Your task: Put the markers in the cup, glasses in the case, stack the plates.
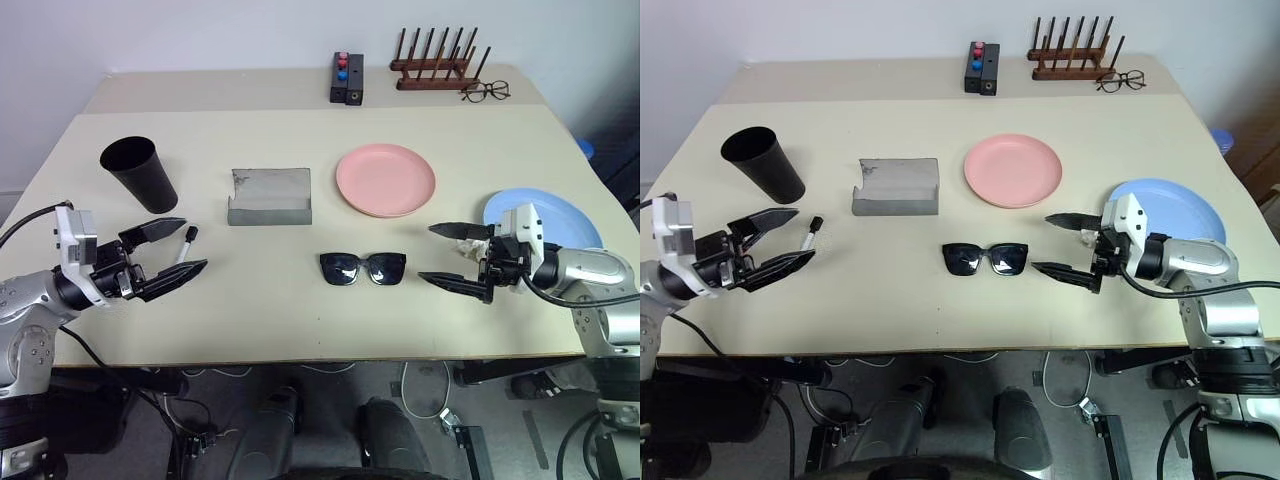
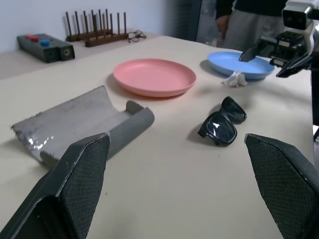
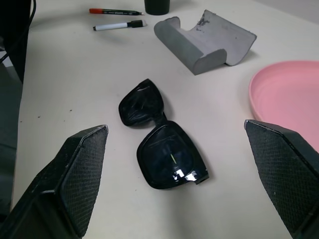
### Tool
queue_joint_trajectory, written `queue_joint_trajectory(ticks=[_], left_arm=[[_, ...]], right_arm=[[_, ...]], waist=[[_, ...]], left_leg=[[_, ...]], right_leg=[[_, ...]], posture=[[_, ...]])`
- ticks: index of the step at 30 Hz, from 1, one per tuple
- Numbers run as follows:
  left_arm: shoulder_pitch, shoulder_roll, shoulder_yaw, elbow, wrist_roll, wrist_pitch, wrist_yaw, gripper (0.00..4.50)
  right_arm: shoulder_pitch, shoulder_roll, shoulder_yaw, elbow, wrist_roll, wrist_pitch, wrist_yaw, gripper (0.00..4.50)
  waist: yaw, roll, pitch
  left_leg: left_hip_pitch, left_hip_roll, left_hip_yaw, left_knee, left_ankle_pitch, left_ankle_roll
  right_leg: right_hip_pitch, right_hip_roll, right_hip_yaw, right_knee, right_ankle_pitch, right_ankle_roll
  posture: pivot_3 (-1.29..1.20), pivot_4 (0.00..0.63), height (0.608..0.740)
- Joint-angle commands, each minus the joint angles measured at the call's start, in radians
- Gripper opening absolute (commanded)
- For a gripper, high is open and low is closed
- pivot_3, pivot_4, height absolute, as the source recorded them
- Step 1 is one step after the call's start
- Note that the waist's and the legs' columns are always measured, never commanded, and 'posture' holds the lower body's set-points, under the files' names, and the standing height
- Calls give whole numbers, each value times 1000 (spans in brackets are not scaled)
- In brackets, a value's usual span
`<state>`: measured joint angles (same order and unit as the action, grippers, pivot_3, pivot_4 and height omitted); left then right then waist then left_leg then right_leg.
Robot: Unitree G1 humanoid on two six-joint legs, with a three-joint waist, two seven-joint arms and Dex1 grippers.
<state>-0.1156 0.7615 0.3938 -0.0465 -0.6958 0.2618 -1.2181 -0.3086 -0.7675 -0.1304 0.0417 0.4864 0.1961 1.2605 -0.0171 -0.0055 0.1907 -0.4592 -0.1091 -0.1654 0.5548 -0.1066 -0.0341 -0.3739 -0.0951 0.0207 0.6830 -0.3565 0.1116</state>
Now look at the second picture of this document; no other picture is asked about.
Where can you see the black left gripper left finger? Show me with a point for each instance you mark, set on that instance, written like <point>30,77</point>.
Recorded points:
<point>62,194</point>

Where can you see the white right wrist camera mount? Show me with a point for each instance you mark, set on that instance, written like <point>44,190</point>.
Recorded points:
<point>296,15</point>

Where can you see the black sunglasses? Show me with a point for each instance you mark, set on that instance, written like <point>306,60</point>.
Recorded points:
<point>221,127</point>

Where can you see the black box with coloured buttons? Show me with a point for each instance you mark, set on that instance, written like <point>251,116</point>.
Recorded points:
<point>32,47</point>

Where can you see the pink plastic plate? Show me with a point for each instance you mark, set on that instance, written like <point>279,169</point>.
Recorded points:
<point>154,74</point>

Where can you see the crumpled white paper ball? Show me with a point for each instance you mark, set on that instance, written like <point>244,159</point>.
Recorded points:
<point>235,79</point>

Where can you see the bystander bare hand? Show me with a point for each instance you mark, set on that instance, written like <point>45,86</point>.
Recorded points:
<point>222,23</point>

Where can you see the grey sponge block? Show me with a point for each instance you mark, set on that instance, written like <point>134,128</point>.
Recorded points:
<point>74,117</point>

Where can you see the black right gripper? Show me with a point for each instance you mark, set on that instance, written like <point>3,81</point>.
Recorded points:
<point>286,44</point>

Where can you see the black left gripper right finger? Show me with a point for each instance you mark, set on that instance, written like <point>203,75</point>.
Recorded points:
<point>286,189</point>

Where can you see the person in grey trousers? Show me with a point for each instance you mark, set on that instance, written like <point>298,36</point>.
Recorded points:
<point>249,27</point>

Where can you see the thin-framed clear eyeglasses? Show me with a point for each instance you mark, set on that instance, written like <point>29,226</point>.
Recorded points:
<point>129,36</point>

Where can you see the brown wooden peg rack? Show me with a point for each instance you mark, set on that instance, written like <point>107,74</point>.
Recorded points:
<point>99,42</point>

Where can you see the blue plastic plate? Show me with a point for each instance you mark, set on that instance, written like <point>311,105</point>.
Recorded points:
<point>224,62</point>

